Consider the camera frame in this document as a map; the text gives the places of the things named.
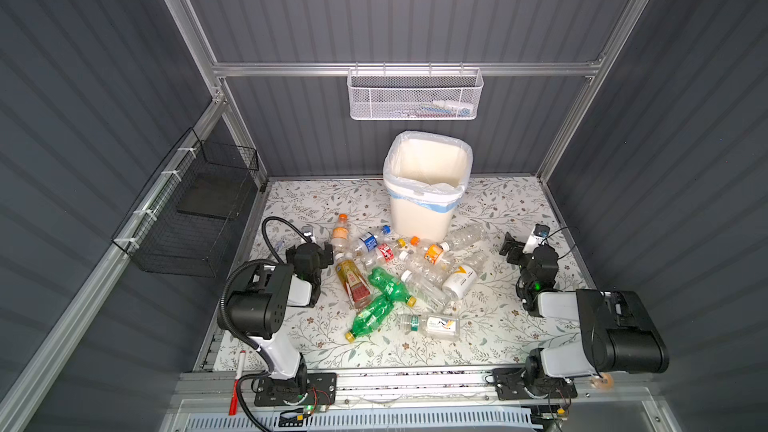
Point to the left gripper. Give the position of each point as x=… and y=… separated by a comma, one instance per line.
x=324, y=255

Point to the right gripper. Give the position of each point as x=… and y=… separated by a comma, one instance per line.
x=514, y=249

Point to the orange cap clear bottle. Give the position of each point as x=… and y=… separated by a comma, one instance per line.
x=340, y=237

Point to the large clear bottle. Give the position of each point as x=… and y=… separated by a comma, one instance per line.
x=462, y=238

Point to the white yellow label bottle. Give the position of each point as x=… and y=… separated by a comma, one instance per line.
x=464, y=275

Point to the blue label clear bottle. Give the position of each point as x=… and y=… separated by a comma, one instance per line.
x=371, y=239

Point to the yellow tea bottle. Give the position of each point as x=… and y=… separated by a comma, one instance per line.
x=355, y=285

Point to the orange label clear bottle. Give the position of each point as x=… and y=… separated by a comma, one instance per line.
x=434, y=253

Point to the clear bottle white cap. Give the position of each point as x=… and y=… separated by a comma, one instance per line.
x=432, y=297

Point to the green cap label bottle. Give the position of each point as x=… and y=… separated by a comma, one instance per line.
x=436, y=326

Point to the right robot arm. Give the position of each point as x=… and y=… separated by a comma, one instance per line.
x=615, y=331

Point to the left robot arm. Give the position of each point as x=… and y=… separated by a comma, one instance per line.
x=252, y=308

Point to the clear bin liner bag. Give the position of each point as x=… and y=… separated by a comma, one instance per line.
x=429, y=170

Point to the white plastic waste bin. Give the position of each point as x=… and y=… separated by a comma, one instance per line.
x=412, y=220

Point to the floral table mat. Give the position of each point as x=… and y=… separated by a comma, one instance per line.
x=494, y=328

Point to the items in white basket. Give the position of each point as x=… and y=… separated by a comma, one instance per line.
x=436, y=108

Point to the red marker pen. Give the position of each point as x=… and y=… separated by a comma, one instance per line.
x=233, y=407

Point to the white vent grille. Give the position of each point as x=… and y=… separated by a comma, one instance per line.
x=402, y=419

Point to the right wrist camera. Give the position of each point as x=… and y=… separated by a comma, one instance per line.
x=537, y=236

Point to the black wire mesh basket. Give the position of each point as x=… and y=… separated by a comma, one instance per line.
x=191, y=220

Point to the aluminium front rail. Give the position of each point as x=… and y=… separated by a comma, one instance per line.
x=417, y=386

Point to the white wire mesh basket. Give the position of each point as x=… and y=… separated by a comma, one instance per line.
x=374, y=93

